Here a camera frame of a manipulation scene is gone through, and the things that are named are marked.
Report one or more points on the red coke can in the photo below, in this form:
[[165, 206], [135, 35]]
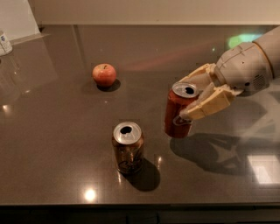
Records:
[[179, 97]]

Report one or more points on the orange brown soda can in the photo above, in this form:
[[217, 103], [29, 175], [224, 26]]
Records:
[[128, 144]]

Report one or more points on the white container with blue label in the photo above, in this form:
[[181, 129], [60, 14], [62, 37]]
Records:
[[5, 44]]

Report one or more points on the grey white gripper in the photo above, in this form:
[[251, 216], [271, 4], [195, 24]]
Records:
[[242, 68]]

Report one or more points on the red apple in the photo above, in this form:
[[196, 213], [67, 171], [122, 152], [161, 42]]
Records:
[[104, 75]]

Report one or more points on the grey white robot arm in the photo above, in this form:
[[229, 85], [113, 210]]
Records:
[[270, 44]]

